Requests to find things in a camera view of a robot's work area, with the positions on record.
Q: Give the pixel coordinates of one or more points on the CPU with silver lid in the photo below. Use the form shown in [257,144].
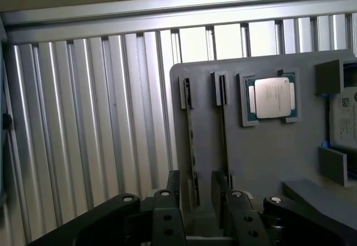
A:
[270,97]

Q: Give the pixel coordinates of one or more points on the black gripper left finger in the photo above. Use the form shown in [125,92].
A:
[164,218]

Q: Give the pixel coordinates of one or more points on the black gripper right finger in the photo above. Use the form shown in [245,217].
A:
[245,221]

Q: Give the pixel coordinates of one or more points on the grey parts rack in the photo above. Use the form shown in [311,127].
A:
[267,148]

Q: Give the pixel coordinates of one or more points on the RAM stick with dark chips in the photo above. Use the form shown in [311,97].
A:
[224,134]
[192,134]

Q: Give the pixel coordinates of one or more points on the hard disk with white label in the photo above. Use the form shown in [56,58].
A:
[345,117]

